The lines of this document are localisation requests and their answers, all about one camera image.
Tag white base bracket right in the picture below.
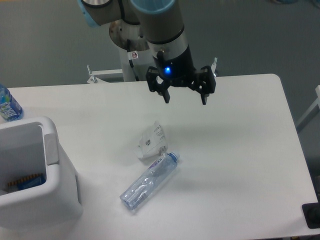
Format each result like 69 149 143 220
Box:
210 57 218 77

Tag white base bracket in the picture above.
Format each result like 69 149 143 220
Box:
86 64 124 84
210 57 218 77

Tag black cable on pedestal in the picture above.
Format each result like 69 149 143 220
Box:
125 38 140 82

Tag white metal frame right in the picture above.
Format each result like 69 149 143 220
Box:
295 85 320 134

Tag black clamp at table edge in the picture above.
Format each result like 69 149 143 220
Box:
302 202 320 229

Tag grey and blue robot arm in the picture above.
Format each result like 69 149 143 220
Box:
78 0 216 104

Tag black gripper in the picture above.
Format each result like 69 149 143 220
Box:
145 46 216 105

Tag blue labelled water bottle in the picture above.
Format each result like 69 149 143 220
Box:
0 84 24 122

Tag white base bracket left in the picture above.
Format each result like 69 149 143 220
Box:
86 64 124 84

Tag clear plastic bottle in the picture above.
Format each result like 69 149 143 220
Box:
119 151 180 211

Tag blue snack packet in bin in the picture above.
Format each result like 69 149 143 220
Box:
7 173 46 193

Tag white plastic trash can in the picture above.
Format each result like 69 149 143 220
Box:
0 116 83 231

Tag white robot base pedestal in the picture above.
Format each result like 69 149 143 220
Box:
108 20 154 82

